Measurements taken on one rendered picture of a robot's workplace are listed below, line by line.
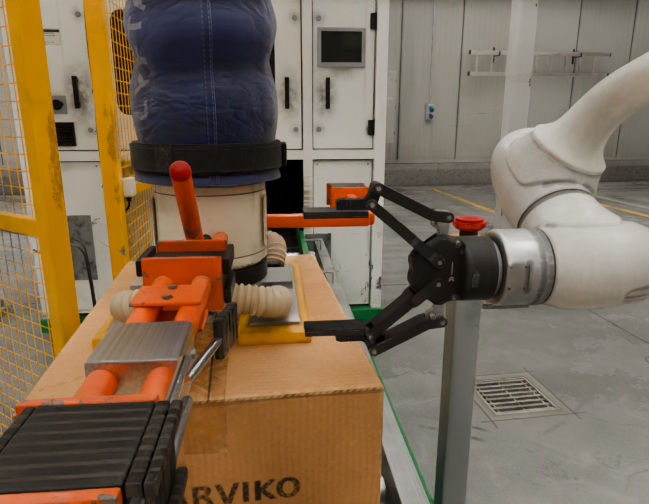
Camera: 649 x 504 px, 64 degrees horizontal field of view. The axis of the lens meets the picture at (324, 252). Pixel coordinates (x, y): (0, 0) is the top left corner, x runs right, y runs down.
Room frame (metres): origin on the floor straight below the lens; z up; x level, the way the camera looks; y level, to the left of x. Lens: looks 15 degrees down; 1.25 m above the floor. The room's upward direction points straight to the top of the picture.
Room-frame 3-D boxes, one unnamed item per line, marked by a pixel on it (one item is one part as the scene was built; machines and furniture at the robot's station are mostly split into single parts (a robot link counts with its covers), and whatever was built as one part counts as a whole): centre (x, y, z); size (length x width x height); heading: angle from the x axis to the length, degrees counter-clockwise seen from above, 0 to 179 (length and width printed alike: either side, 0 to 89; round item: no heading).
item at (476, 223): (1.08, -0.31, 1.02); 0.07 x 0.07 x 0.04
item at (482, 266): (0.58, -0.14, 1.08); 0.09 x 0.07 x 0.08; 96
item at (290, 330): (0.82, 0.08, 0.97); 0.34 x 0.10 x 0.05; 6
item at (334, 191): (1.14, -0.05, 1.08); 0.09 x 0.08 x 0.05; 96
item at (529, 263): (0.59, -0.22, 1.08); 0.09 x 0.06 x 0.09; 6
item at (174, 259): (0.57, 0.15, 1.08); 0.10 x 0.08 x 0.06; 96
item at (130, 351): (0.35, 0.13, 1.07); 0.07 x 0.07 x 0.04; 6
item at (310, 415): (0.81, 0.17, 0.75); 0.60 x 0.40 x 0.40; 9
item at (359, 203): (0.57, -0.04, 1.16); 0.05 x 0.01 x 0.03; 96
